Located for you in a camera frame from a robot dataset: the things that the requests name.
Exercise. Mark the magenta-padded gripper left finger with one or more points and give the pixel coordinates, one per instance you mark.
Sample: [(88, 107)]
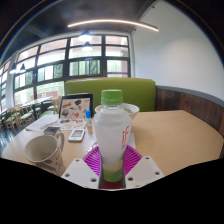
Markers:
[(80, 171)]

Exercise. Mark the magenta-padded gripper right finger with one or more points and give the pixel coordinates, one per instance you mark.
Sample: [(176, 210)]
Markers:
[(143, 171)]

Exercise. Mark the white drink bottle green cap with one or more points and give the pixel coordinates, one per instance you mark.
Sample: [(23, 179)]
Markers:
[(111, 133)]

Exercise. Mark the white printed mug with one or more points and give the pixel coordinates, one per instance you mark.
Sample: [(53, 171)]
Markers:
[(46, 153)]

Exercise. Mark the small blue-capped bottle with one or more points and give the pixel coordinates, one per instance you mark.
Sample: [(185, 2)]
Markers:
[(88, 119)]

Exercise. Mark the white ceramic bowl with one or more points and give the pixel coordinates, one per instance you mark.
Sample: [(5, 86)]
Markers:
[(133, 111)]

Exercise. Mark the white paper sheets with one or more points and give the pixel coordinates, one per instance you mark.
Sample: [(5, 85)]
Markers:
[(40, 123)]

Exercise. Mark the sticker-covered black laptop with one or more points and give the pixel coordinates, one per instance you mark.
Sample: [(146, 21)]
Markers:
[(75, 108)]

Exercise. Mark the green booth sofa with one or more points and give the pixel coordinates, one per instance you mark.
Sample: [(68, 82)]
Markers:
[(140, 93)]

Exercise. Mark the wooden dining table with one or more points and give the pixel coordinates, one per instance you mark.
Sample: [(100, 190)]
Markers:
[(35, 101)]

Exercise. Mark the wooden chairs with green seats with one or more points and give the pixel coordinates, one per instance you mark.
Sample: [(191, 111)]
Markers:
[(13, 118)]

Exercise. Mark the dark pendant ceiling lamps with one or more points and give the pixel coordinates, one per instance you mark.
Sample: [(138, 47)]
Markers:
[(85, 36)]

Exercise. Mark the long curved light strip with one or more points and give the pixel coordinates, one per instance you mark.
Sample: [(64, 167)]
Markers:
[(113, 21)]

